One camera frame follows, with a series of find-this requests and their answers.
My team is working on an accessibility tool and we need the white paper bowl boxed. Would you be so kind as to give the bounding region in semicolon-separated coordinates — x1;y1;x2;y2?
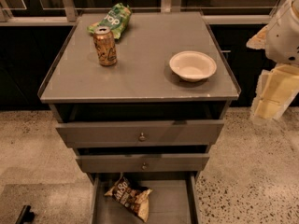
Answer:
169;51;217;82

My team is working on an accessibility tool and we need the gold soda can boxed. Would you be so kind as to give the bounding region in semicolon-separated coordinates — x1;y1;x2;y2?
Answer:
93;26;117;66

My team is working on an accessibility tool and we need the grey bottom drawer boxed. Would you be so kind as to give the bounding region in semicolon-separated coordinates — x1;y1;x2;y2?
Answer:
89;172;201;224

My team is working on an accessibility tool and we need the grey top drawer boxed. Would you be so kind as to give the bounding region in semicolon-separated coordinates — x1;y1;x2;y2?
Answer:
56;119;224;148

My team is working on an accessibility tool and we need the grey drawer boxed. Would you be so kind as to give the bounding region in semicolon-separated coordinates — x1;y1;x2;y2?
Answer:
77;153;209;173
56;119;224;148
89;172;201;224

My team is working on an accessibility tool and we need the grey drawer cabinet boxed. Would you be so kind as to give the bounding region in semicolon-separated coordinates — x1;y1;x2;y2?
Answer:
36;10;242;224

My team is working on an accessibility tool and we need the brown chip bag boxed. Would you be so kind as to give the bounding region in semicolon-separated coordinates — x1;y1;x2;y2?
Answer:
105;175;152;222

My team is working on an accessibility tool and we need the black object on floor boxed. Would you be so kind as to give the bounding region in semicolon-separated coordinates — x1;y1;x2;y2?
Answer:
15;205;36;224

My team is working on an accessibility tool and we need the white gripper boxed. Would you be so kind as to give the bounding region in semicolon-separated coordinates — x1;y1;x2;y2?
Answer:
246;0;299;119

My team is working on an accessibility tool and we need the grey middle drawer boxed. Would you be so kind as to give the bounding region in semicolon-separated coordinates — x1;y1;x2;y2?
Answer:
77;153;209;173

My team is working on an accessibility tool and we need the green chip bag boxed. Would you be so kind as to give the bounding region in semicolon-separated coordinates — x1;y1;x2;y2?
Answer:
87;3;132;40

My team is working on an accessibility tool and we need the metal railing frame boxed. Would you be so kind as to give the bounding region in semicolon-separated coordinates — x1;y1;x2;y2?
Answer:
0;0;286;26

